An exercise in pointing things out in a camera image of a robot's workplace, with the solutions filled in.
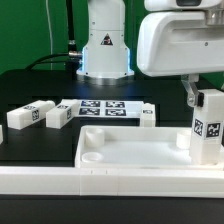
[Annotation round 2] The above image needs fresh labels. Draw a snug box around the white L-shaped fence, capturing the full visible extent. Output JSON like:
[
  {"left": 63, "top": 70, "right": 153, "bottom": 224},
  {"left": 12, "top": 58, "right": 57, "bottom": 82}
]
[{"left": 0, "top": 129, "right": 224, "bottom": 199}]

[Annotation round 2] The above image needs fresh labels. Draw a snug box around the black cable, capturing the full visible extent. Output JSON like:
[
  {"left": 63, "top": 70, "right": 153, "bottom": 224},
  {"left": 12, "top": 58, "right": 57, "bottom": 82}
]
[{"left": 25, "top": 0, "right": 83, "bottom": 71}]

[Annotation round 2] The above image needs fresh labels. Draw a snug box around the white desk top tray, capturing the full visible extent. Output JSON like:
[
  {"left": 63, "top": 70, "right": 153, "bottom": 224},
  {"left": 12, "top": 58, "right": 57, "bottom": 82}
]
[{"left": 75, "top": 125, "right": 224, "bottom": 170}]

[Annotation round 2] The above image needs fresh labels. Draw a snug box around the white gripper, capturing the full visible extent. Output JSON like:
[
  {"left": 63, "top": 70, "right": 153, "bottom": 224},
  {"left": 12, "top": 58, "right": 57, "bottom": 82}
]
[{"left": 137, "top": 11, "right": 224, "bottom": 107}]

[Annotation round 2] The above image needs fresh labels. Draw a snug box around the white marker sheet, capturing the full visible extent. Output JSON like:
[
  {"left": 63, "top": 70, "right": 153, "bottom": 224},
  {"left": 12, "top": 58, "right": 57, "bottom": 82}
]
[{"left": 60, "top": 98, "right": 145, "bottom": 119}]

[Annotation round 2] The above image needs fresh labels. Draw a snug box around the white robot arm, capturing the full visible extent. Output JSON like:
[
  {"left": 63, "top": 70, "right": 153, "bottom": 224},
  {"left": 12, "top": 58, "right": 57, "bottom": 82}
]
[{"left": 77, "top": 0, "right": 224, "bottom": 107}]

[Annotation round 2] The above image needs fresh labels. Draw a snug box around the white cable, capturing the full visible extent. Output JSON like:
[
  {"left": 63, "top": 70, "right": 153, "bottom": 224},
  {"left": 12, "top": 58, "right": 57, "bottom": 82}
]
[{"left": 45, "top": 0, "right": 54, "bottom": 71}]

